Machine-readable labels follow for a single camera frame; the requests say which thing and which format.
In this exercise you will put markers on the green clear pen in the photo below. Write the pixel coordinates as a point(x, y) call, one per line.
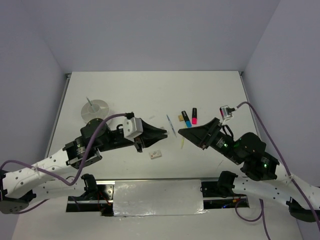
point(91, 104)

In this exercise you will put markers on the yellow clear pen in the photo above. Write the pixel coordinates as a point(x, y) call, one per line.
point(182, 143)

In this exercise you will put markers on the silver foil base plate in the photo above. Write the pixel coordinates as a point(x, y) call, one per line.
point(158, 198)

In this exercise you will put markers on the white round container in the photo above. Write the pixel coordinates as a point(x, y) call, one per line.
point(101, 107)

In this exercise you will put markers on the small tan eraser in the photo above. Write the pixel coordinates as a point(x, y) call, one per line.
point(180, 118)

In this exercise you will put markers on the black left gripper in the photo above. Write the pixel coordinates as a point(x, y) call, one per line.
point(150, 135)

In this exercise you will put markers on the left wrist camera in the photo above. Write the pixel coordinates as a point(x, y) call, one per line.
point(132, 128)

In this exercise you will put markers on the white staple box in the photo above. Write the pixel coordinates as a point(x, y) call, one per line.
point(155, 154)

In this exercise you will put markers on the black mounting rail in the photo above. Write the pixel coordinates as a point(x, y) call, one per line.
point(103, 202)

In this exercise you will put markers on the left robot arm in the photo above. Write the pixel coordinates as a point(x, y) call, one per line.
point(60, 174)

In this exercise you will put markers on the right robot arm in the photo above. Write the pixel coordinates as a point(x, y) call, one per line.
point(264, 176)

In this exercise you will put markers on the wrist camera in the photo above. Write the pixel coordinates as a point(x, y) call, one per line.
point(132, 128)
point(226, 113)

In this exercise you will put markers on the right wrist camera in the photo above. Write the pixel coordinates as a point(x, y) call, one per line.
point(226, 113)

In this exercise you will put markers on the pink capped black highlighter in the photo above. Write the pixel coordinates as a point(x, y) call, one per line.
point(194, 116)

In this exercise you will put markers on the blue clear pen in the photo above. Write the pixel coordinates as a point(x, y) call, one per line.
point(171, 126)

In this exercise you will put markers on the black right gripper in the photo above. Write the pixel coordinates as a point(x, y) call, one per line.
point(197, 133)

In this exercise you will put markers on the blue capped black highlighter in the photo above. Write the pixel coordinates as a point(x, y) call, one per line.
point(186, 119)

